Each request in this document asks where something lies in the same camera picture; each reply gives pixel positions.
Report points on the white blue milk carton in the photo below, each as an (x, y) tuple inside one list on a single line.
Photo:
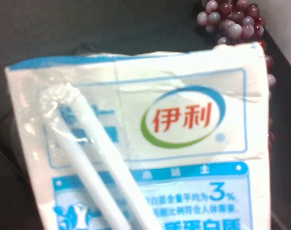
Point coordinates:
[(191, 127)]

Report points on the white wrapped drinking straw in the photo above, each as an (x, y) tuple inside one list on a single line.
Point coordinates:
[(50, 100)]

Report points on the red plastic grape bunch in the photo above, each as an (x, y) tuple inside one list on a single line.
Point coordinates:
[(231, 21)]

